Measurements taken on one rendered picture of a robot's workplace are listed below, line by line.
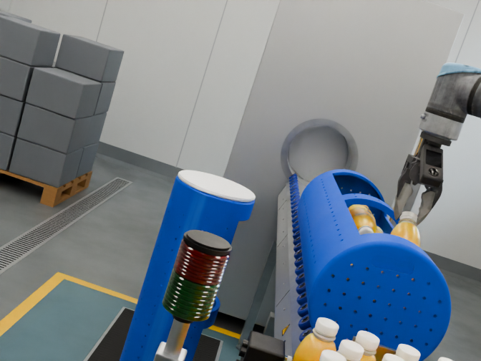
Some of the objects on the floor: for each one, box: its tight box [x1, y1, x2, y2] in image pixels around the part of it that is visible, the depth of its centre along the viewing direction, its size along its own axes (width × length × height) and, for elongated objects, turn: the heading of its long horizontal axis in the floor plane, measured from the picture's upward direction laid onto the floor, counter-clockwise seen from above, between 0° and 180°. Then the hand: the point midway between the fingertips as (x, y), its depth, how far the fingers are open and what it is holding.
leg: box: [235, 239, 277, 350], centre depth 335 cm, size 6×6×63 cm
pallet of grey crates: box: [0, 10, 124, 208], centre depth 494 cm, size 120×80×119 cm
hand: (408, 218), depth 149 cm, fingers closed on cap, 4 cm apart
